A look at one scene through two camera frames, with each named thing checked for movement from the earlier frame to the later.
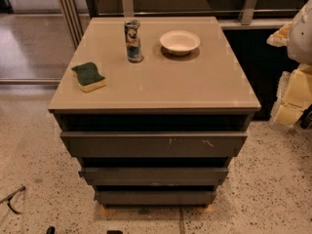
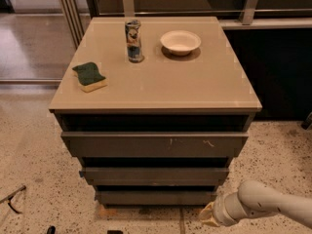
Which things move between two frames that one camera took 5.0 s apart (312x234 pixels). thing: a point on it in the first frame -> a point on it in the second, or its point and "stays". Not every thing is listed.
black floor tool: (22, 188) stays
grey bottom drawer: (158, 197) stays
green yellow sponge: (89, 77) stays
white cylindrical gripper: (301, 39) -> (219, 211)
